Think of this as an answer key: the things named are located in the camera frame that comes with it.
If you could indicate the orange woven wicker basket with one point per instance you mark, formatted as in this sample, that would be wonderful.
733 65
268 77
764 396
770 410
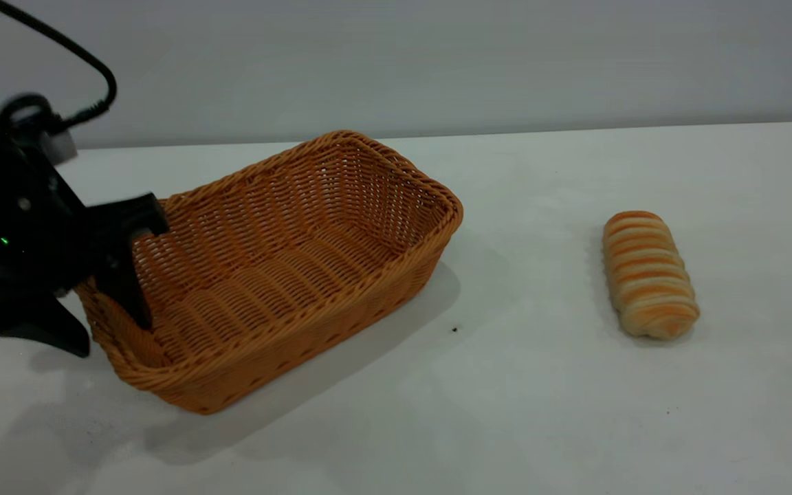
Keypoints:
286 268

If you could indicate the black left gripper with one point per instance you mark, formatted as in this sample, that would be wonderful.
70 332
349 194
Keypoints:
18 220

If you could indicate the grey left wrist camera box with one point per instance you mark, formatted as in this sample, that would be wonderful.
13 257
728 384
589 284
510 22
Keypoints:
59 146

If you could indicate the striped bread roll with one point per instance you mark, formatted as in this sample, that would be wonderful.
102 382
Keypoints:
647 275

